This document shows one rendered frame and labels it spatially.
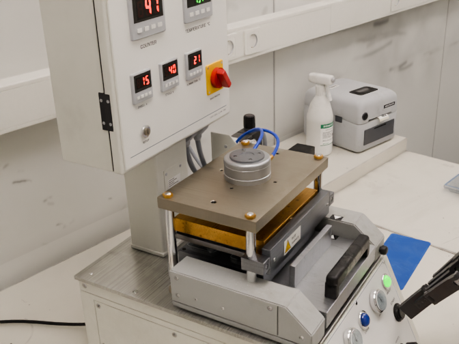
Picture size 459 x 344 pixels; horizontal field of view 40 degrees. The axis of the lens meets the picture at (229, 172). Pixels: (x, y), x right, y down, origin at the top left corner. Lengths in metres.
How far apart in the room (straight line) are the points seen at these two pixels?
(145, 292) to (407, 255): 0.70
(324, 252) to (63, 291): 0.63
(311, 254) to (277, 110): 1.04
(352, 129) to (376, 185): 0.20
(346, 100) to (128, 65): 1.09
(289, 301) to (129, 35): 0.46
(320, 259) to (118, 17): 0.52
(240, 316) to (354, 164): 1.00
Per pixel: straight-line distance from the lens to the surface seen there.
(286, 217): 1.04
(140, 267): 1.17
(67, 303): 1.43
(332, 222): 1.16
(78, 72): 0.98
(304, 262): 1.03
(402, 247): 1.58
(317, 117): 1.90
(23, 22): 1.40
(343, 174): 1.83
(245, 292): 0.96
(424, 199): 1.82
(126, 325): 1.15
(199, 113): 1.14
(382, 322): 1.16
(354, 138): 1.96
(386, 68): 2.59
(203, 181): 1.05
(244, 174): 1.02
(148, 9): 0.98
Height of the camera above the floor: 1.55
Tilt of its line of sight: 24 degrees down
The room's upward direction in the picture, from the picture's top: 2 degrees counter-clockwise
